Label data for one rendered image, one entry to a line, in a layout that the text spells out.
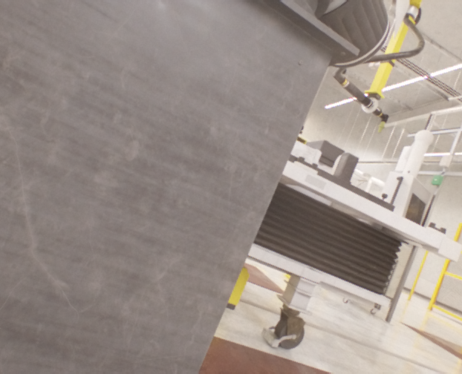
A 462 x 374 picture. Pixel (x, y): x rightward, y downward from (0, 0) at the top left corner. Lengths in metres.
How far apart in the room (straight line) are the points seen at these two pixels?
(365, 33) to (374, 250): 1.47
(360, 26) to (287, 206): 1.14
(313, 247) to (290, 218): 0.21
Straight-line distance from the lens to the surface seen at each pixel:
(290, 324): 1.94
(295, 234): 1.94
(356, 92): 2.04
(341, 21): 0.95
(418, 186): 4.85
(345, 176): 1.74
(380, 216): 1.81
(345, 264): 2.13
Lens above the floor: 0.56
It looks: 4 degrees up
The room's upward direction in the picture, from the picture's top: 23 degrees clockwise
